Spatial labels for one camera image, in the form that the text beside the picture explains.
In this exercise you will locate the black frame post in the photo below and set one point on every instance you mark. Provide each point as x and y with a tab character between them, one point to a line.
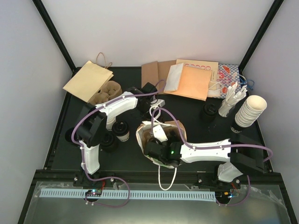
260	33
54	32

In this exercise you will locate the tan paper bag with handles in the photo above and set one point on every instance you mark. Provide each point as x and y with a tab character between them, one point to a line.
89	79

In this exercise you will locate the brown kraft paper bag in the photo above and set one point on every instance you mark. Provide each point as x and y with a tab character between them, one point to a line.
155	71

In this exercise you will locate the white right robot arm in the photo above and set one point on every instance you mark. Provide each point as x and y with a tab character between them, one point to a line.
236	159

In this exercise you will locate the black frame post right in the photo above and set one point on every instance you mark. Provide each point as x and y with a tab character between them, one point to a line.
260	33

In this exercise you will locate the white paper bag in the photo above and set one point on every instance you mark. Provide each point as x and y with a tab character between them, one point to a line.
173	78

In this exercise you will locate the orange paper bag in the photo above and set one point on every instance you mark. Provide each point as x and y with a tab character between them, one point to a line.
158	142
193	83

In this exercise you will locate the single pulp cup carrier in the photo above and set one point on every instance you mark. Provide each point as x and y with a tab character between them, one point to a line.
145	136

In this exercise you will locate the stack of black cup lids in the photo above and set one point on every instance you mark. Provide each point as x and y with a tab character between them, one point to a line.
208	112

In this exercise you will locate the light blue cable duct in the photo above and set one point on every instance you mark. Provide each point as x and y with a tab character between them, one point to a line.
133	194

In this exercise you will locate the stack of pulp cup carriers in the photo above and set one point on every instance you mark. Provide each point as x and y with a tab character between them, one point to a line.
109	91

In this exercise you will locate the single white paper cup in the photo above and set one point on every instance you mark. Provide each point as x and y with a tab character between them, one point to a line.
122	137

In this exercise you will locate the beige bag with red circles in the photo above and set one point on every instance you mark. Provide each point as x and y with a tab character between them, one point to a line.
204	65

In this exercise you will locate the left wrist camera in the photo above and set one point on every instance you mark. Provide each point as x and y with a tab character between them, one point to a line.
158	103

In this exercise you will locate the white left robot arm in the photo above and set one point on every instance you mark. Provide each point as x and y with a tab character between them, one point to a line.
91	129

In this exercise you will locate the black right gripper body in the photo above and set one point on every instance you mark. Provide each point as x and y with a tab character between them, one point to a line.
164	161

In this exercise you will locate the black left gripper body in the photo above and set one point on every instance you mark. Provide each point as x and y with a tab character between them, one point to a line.
144	110

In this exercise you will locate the blue checkered paper bag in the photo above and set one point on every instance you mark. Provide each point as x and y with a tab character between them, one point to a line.
228	76

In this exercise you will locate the black frame post left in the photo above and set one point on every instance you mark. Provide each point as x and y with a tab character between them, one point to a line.
54	32

